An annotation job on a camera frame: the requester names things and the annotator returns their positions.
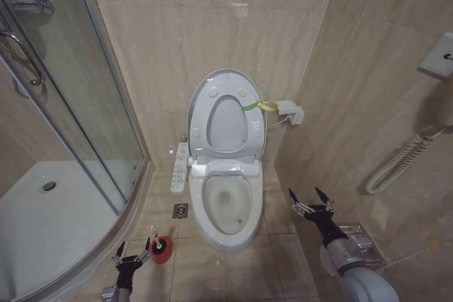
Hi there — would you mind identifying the white bidet control panel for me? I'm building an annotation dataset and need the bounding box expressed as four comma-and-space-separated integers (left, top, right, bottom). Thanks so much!
170, 141, 190, 195

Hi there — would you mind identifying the chrome shower door handle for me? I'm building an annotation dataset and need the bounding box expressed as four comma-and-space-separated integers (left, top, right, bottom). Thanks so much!
0, 30, 47, 99

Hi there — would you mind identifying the white ceramic toilet bowl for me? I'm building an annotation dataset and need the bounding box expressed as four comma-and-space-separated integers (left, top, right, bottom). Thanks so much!
188, 158, 265, 255

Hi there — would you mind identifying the green and yellow strap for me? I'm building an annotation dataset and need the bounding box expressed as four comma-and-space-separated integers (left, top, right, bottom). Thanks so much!
240, 99, 281, 113

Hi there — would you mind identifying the red toilet brush holder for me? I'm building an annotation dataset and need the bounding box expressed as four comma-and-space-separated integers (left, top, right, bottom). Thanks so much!
148, 236, 173, 265

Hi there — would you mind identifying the square metal floor drain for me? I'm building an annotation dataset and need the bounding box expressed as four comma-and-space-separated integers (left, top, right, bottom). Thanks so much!
171, 202, 190, 219

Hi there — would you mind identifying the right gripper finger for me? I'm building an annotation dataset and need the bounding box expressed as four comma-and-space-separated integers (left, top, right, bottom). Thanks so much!
289, 188, 307, 216
315, 187, 335, 211

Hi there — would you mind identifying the white shower tray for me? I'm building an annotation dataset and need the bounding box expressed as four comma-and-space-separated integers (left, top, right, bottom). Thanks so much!
0, 160, 123, 301

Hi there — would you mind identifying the white wall junction box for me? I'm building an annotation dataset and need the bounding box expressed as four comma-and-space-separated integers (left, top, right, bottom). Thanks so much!
276, 99, 306, 127

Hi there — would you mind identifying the white wall phone base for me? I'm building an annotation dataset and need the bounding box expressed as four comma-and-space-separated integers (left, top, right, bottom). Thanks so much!
417, 32, 453, 79

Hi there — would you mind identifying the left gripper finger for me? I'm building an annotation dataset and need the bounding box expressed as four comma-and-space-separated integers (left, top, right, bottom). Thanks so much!
137, 237, 151, 264
112, 240, 126, 264

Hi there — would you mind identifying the white-handled toilet brush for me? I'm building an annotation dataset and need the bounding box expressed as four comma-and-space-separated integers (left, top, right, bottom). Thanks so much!
149, 224, 168, 250

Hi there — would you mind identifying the white coiled phone cord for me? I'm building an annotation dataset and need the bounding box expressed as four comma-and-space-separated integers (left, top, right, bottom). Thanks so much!
360, 125, 446, 196

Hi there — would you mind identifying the thin white cable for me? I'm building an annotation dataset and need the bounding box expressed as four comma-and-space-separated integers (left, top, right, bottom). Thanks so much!
265, 115, 289, 130

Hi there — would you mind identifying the chrome shower faucet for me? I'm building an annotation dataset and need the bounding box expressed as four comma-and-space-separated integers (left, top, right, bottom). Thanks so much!
0, 0, 55, 17

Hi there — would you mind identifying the curved metal shower base frame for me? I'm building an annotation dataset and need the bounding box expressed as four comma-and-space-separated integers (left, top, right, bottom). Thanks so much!
13, 158, 154, 302

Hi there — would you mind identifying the white toilet lid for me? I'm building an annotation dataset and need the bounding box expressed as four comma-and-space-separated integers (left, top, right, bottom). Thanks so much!
185, 67, 267, 165

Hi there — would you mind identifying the curved glass shower door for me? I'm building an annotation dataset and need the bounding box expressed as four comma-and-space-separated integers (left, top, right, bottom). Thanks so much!
0, 0, 149, 216

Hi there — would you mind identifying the white toilet seat ring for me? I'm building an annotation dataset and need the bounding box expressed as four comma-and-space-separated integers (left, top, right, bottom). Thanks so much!
188, 79, 264, 161

